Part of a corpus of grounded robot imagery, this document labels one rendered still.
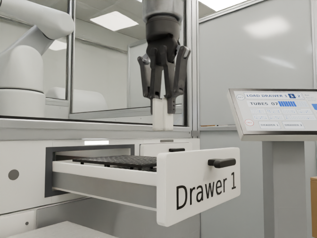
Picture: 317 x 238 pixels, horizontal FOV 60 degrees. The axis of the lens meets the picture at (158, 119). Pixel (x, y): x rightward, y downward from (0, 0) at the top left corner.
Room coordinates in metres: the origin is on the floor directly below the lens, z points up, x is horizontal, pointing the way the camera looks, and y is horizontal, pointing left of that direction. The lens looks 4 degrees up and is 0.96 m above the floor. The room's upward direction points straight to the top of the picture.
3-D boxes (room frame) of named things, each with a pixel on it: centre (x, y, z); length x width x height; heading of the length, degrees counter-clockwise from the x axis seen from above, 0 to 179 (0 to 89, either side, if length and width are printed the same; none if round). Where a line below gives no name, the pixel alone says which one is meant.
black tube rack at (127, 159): (0.66, 0.06, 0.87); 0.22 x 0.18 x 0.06; 52
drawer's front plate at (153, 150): (0.98, -0.04, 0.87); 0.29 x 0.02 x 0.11; 142
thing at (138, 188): (0.67, 0.07, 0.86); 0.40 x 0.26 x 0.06; 52
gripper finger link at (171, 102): (0.57, -0.03, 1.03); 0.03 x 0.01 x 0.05; 51
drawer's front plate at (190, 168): (0.54, -0.09, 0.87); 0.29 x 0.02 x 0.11; 142
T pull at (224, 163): (0.52, -0.11, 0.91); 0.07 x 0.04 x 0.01; 142
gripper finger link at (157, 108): (0.60, 0.00, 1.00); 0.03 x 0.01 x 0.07; 141
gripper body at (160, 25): (0.59, -0.01, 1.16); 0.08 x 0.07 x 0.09; 51
